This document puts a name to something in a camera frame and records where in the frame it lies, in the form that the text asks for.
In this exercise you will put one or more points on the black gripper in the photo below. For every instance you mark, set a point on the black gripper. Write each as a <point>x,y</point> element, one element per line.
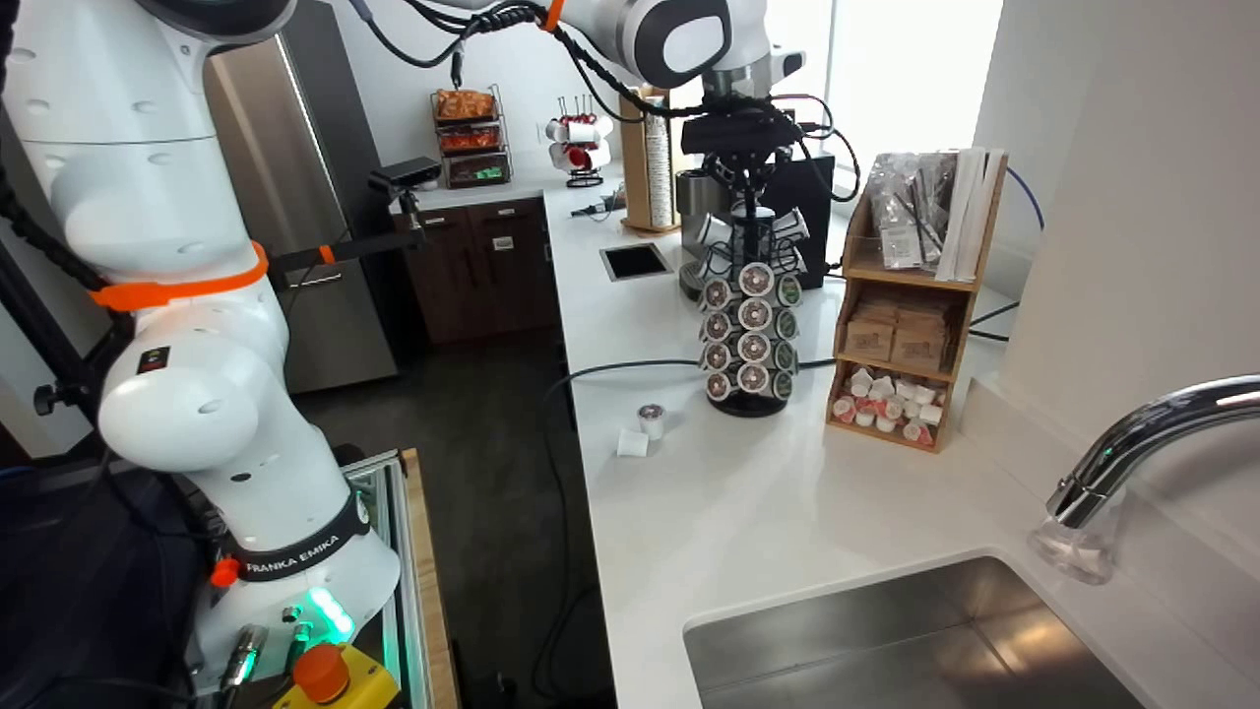
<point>736,136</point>

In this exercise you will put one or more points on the black coffee pod carousel stand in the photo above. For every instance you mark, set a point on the black coffee pod carousel stand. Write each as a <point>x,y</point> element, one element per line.
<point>749,287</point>

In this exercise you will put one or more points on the coffee pod with donut lid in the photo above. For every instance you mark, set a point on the coffee pod with donut lid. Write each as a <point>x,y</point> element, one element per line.
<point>650,420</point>

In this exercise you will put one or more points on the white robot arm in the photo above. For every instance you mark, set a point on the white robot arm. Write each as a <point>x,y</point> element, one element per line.
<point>106,106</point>

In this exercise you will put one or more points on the white coffee pod lying sideways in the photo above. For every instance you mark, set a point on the white coffee pod lying sideways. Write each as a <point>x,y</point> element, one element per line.
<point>632,444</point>

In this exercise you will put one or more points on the paper cup stack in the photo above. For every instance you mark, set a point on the paper cup stack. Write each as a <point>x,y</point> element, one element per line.
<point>646,164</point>

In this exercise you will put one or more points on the red white small appliance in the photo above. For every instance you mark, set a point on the red white small appliance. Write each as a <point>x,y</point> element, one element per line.
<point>577,147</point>

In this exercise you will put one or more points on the wooden condiment organizer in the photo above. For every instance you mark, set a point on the wooden condiment organizer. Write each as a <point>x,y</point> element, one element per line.
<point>912,273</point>

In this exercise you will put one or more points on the snack display rack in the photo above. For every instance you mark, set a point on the snack display rack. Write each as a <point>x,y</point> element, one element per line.
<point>471,139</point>

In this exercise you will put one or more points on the dark wooden cabinet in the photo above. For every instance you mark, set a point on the dark wooden cabinet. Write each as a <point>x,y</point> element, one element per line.
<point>478,269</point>

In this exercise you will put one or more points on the stainless steel refrigerator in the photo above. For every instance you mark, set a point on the stainless steel refrigerator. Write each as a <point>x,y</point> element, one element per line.
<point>300,164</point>

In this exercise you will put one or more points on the chrome sink faucet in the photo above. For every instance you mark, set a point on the chrome sink faucet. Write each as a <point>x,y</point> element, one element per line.
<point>1087,505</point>

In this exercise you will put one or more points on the stainless steel sink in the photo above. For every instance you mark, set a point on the stainless steel sink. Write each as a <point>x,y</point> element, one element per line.
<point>954,637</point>

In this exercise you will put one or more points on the yellow emergency stop button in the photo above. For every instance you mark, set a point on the yellow emergency stop button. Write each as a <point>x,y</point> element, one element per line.
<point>337,680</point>

